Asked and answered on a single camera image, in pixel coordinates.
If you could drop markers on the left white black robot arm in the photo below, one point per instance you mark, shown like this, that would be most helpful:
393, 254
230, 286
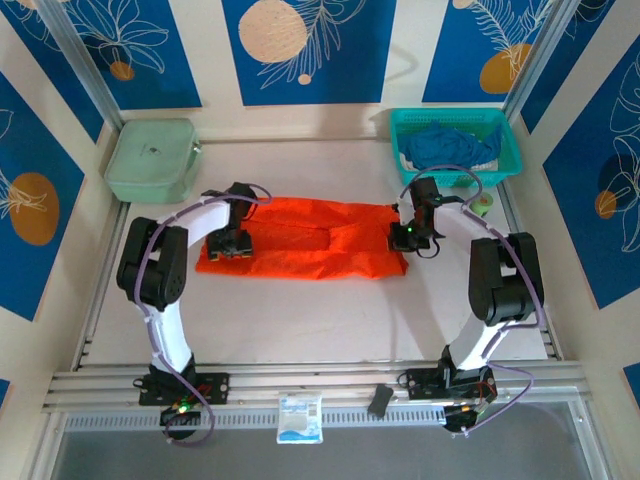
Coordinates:
200, 220

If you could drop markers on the teal plastic basket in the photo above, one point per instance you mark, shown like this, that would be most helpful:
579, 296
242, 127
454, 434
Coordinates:
500, 172

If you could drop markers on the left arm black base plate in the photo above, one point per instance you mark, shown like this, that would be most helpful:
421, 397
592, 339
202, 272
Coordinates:
217, 387

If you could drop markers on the black bone-shaped block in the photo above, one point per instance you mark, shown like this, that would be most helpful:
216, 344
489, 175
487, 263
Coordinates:
380, 400

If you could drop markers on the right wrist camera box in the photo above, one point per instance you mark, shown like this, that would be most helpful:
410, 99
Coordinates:
450, 199

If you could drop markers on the aluminium frame post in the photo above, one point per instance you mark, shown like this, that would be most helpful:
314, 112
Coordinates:
539, 57
77, 57

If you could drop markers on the orange t-shirt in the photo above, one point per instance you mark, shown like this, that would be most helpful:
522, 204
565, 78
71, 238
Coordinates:
300, 250

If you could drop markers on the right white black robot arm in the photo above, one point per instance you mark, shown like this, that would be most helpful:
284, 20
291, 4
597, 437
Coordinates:
505, 280

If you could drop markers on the mint green lidded box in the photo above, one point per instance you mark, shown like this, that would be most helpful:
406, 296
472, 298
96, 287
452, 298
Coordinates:
147, 155

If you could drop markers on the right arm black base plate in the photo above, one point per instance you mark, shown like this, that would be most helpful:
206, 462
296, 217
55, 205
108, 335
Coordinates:
420, 382

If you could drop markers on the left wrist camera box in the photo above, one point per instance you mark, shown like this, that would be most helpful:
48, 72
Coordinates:
212, 192

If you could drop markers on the white blue surgical mask packet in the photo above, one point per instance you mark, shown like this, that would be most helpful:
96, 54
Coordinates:
300, 420

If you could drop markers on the blue floral wall panel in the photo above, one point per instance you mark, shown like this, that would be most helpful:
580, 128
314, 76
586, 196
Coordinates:
590, 50
30, 150
575, 200
165, 75
450, 60
350, 75

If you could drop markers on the blue t-shirt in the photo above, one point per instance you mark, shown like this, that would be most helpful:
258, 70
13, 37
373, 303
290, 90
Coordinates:
450, 147

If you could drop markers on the green tape roll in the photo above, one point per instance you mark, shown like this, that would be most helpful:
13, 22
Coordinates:
486, 204

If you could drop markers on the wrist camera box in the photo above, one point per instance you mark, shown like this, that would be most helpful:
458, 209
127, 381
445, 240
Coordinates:
212, 192
450, 199

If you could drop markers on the aluminium frame cross rail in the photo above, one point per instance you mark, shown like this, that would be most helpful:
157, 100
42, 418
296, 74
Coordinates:
325, 380

